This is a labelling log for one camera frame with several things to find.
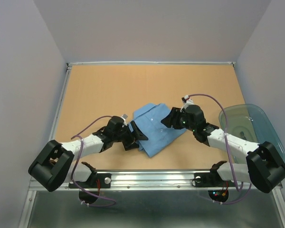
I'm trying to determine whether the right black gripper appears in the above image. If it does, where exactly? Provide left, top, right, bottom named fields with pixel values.
left=160, top=107, right=196, bottom=132

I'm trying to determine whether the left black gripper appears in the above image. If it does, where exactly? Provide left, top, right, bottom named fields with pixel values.
left=113, top=121, right=148, bottom=150

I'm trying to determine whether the blue long sleeve shirt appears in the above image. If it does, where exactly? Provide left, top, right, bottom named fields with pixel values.
left=133, top=103, right=186, bottom=158

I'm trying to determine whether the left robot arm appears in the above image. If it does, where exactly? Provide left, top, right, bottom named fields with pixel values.
left=28, top=116, right=148, bottom=192

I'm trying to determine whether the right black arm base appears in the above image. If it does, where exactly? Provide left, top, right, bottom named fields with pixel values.
left=191, top=172, right=234, bottom=204

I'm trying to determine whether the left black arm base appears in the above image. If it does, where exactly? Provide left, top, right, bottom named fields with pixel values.
left=68, top=172, right=111, bottom=206

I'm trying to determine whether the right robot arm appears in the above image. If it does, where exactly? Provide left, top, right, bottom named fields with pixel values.
left=161, top=104, right=285, bottom=193

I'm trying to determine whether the small object inside bin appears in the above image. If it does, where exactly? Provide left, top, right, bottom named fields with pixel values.
left=239, top=131, right=247, bottom=140

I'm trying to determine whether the translucent teal plastic bin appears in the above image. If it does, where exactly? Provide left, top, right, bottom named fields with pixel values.
left=218, top=104, right=285, bottom=163

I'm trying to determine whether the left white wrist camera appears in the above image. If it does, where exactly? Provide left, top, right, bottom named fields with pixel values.
left=121, top=114, right=128, bottom=121

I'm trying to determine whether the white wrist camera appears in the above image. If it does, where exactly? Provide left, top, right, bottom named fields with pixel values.
left=181, top=95, right=194, bottom=109
left=121, top=114, right=128, bottom=121

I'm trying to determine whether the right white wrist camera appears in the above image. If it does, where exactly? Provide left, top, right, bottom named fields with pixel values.
left=181, top=95, right=194, bottom=109

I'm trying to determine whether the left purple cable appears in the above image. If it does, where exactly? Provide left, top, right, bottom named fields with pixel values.
left=70, top=115, right=116, bottom=208

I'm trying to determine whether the aluminium mounting rail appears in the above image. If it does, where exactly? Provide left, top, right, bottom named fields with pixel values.
left=19, top=171, right=284, bottom=228

